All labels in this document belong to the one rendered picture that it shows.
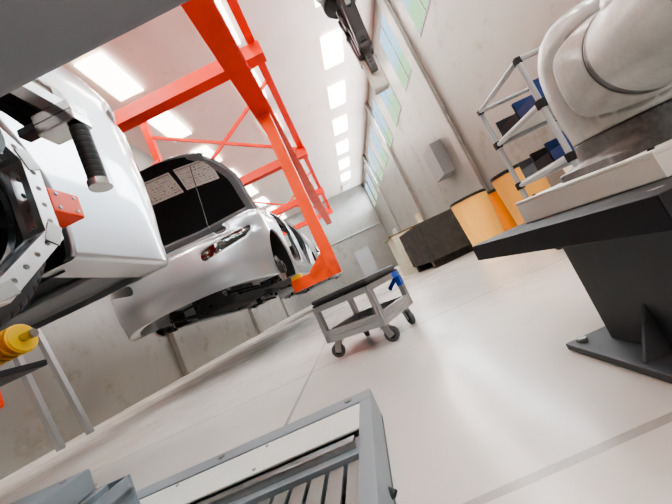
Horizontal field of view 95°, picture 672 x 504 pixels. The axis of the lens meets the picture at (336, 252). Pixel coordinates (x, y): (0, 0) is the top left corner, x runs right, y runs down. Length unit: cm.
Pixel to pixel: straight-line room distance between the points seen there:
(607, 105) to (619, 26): 14
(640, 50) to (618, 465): 53
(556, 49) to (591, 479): 66
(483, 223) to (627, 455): 343
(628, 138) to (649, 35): 18
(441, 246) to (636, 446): 436
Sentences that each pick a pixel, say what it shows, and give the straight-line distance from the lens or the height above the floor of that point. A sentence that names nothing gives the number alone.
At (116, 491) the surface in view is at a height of 16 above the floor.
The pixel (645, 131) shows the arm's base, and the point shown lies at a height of 37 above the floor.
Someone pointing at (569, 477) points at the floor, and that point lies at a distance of 58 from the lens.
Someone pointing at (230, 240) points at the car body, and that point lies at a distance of 316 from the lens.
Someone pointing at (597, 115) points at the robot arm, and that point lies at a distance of 72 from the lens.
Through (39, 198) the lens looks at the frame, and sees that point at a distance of 104.
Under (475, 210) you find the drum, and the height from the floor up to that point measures 49.
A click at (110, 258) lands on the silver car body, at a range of 126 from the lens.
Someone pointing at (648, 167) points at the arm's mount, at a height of 32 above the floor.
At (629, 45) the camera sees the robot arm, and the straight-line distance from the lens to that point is 61.
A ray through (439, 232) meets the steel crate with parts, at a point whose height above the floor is 46.
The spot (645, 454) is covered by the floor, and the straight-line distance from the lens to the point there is 60.
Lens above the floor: 35
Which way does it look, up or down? 6 degrees up
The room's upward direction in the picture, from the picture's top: 25 degrees counter-clockwise
